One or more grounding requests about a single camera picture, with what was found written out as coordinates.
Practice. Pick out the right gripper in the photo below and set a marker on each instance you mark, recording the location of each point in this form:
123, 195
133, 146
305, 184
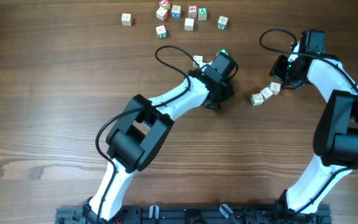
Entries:
279, 71

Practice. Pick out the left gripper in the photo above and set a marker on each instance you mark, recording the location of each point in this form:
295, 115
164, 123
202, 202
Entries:
224, 92

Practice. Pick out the blue edged wooden block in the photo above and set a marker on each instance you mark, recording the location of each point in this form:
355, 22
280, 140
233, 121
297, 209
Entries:
275, 87

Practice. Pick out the blue P wooden block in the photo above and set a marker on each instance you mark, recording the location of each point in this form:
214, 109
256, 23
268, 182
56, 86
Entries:
266, 93

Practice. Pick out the wooden picture block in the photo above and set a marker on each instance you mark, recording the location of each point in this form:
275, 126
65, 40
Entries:
257, 99

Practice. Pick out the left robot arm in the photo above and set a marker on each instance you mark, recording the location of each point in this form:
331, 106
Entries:
138, 133

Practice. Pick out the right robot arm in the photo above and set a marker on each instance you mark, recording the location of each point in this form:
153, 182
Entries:
335, 141

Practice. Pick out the wooden block lowest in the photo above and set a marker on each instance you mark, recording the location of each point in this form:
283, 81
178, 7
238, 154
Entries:
198, 61

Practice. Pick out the green E block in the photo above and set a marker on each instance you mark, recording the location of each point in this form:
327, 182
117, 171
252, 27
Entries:
224, 51

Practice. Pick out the green V block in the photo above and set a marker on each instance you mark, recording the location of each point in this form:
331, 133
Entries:
222, 22

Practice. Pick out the plain wooden block centre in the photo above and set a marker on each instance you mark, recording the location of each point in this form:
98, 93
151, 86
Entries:
189, 24

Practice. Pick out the plain wooden block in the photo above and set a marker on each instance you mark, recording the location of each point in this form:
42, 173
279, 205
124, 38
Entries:
189, 24
126, 19

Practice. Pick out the green A block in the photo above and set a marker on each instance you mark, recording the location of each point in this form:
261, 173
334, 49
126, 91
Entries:
202, 13

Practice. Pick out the green side block left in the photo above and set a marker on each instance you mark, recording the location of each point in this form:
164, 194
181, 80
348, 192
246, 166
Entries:
161, 32

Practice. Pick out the red 9 block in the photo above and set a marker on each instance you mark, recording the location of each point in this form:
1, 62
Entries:
192, 11

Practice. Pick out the blue X block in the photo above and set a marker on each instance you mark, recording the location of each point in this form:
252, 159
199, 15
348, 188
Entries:
176, 12

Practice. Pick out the red edged wooden block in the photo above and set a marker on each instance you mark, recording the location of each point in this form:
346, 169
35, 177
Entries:
162, 13

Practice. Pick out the red letter block top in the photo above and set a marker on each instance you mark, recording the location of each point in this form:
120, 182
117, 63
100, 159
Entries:
164, 4

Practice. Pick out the plain wooden block far left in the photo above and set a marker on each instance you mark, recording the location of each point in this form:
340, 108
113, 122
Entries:
126, 19

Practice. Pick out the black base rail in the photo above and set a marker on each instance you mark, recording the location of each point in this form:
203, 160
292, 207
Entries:
188, 215

